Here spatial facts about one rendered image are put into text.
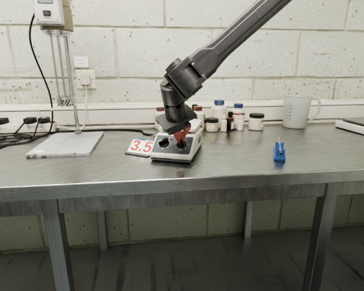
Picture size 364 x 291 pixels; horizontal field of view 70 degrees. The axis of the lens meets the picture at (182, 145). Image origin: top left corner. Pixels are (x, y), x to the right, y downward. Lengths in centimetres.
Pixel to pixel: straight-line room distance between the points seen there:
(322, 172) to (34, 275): 132
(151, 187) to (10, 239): 117
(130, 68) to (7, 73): 54
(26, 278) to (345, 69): 188
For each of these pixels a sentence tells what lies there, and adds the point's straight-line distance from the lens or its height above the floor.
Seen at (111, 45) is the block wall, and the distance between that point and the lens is 131.
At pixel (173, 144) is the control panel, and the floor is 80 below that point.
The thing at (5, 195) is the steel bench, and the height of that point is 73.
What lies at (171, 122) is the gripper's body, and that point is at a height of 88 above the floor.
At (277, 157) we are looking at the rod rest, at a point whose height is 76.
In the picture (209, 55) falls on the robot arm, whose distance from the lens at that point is 59.
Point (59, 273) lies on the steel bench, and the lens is 89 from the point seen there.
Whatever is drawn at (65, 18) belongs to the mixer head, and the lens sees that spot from 101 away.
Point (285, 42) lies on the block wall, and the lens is 147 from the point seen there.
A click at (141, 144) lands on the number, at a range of 88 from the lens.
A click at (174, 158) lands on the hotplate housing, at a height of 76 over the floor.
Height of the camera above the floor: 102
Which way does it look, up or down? 16 degrees down
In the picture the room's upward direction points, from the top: straight up
